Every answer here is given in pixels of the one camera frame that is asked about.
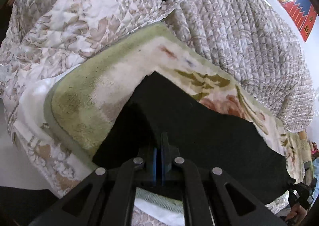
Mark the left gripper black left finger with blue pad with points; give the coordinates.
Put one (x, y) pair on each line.
(105, 197)

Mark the black pants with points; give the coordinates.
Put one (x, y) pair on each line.
(158, 108)

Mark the operator right hand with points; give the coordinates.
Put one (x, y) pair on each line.
(297, 213)

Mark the floral green-bordered fleece blanket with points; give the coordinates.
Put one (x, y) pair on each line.
(82, 107)

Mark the quilted beige floral comforter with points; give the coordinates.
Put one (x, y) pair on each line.
(48, 38)

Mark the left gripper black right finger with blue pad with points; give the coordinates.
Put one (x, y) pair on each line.
(213, 198)

